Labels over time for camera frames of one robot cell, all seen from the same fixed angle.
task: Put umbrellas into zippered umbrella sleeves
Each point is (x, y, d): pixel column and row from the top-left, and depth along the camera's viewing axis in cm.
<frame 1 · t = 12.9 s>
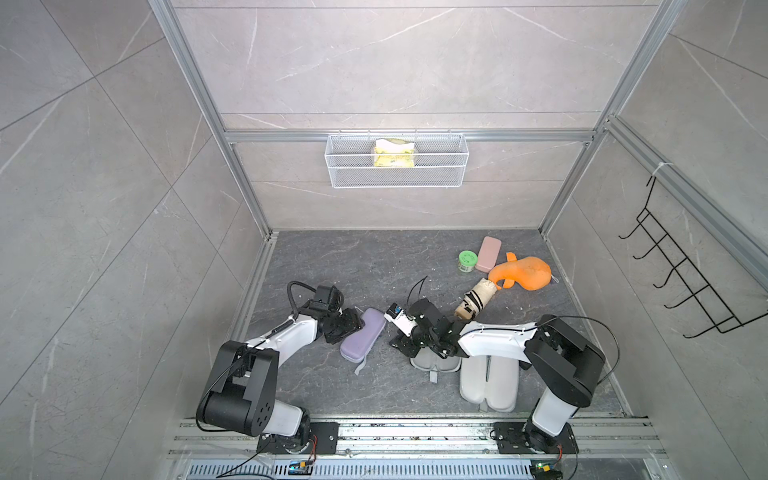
left hand: (360, 322, 91), fingers open
right hand: (396, 336, 88), fingers open
purple-lined grey sleeve case: (355, 348, 86), point 5 cm above the table
right grey sleeve case: (493, 378, 85), on the table
orange whale plush toy: (528, 273, 101), point 7 cm above the table
pink rectangular case: (489, 254, 110), point 4 cm above the table
green lidded small jar: (467, 260, 107), point 5 cm above the table

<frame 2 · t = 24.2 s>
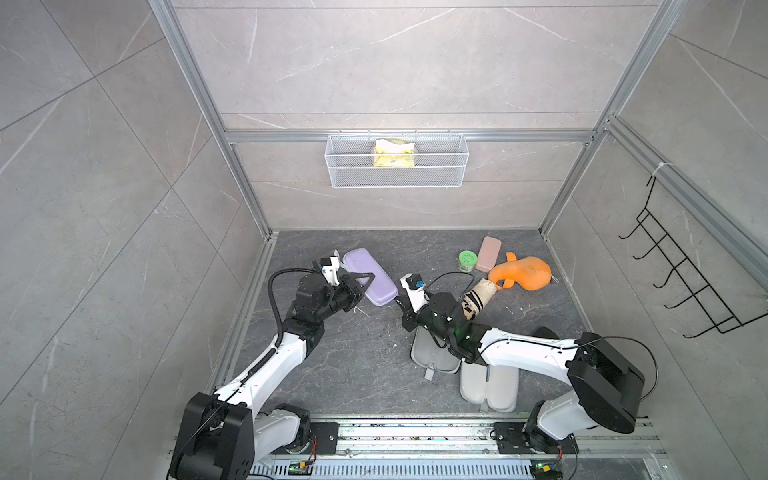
left hand: (375, 274, 77), fingers open
right hand: (398, 296, 80), fingers closed
purple-lined grey sleeve case: (382, 289, 79), point 22 cm above the table
the other named things where they were.

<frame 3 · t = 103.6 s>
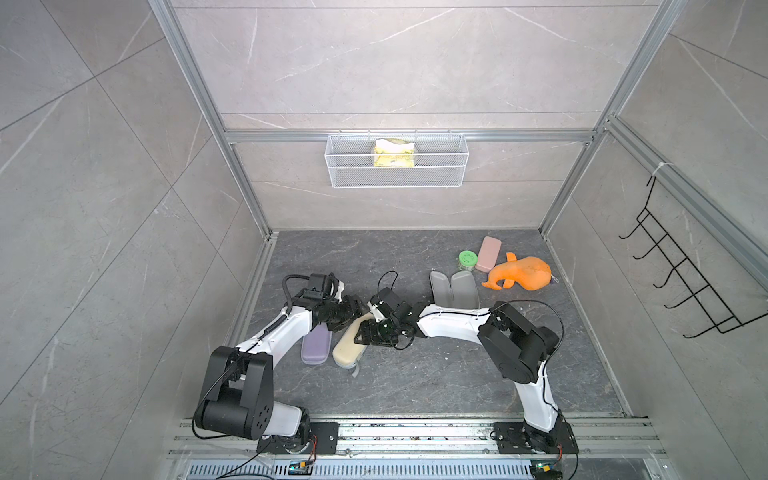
left hand: (364, 309, 88), fingers open
right hand: (363, 342, 88), fingers open
purple-lined grey sleeve case: (316, 344, 89), point 3 cm above the table
right grey sleeve case: (458, 290, 103), on the table
the other named things where they were.

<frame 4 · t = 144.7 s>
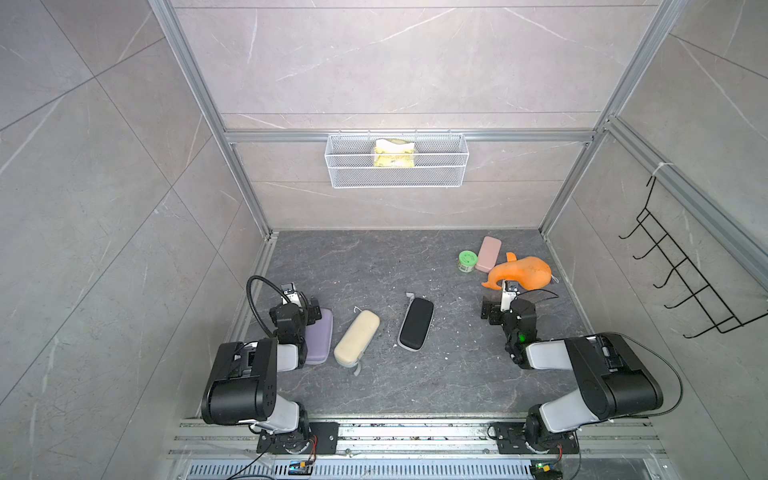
left hand: (298, 296, 93), fingers open
right hand: (501, 296, 94), fingers open
